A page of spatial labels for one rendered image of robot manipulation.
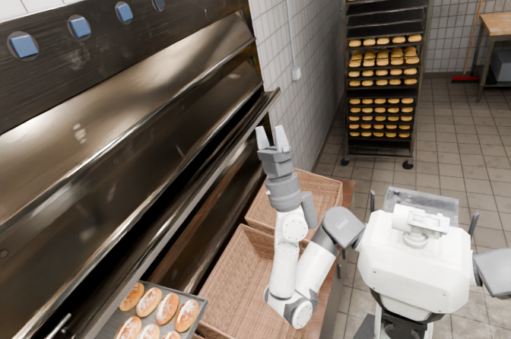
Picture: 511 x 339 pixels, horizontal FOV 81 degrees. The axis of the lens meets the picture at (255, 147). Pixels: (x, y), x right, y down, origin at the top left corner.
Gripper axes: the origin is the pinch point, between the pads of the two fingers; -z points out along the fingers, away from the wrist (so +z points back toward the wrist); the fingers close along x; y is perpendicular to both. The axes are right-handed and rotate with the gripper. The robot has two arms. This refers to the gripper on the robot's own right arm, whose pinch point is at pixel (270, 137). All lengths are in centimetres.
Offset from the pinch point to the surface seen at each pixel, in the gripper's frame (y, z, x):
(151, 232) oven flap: 34, 24, -38
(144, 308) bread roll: 43, 46, -34
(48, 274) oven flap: 61, 20, -25
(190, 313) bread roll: 31, 49, -24
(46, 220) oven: 57, 6, -24
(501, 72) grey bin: -399, 36, -145
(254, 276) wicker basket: -10, 87, -85
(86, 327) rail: 55, 34, -15
